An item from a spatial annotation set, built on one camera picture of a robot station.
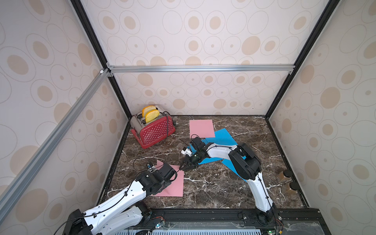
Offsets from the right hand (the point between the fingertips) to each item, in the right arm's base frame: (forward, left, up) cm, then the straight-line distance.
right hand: (180, 173), depth 88 cm
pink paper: (-9, +1, -1) cm, 9 cm away
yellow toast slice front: (+29, +20, +20) cm, 40 cm away
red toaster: (+19, +22, +13) cm, 32 cm away
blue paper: (+29, -28, -2) cm, 41 cm away
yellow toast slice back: (+33, +25, +21) cm, 46 cm away
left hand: (-8, +4, +6) cm, 11 cm away
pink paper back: (+38, -14, -2) cm, 41 cm away
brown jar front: (-7, -61, +6) cm, 62 cm away
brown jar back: (-1, -58, +6) cm, 58 cm away
